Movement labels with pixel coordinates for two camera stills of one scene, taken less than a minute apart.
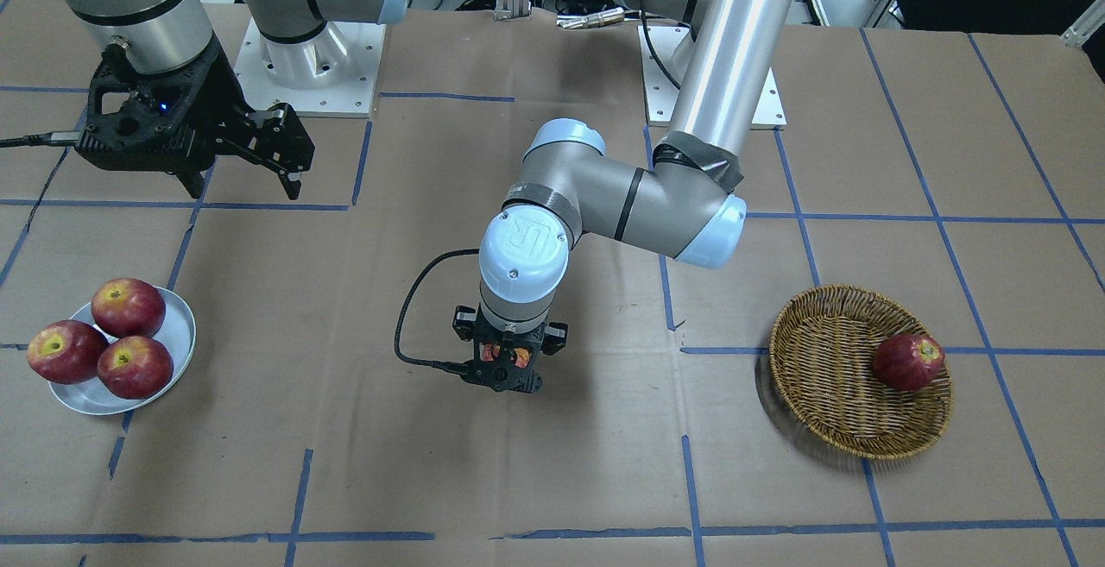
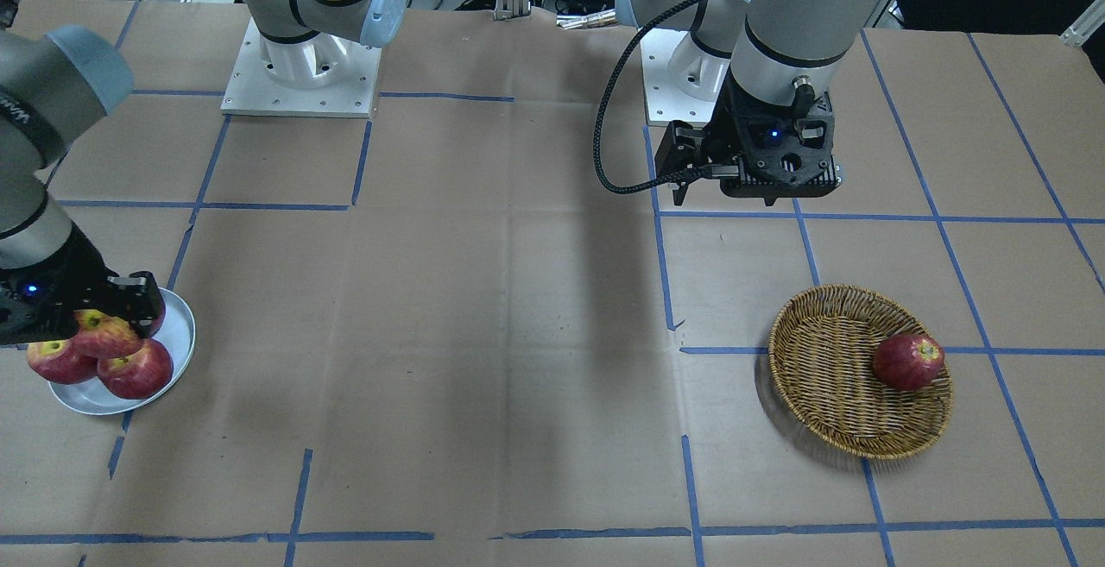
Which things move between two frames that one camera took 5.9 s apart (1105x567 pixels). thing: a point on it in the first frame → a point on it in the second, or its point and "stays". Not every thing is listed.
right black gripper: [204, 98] → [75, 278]
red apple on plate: [135, 367] stays
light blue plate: [177, 333] stays
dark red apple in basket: [908, 362] stays
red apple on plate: [66, 351] stays
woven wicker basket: [823, 344] stays
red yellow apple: [520, 356] → [104, 337]
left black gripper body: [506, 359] → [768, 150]
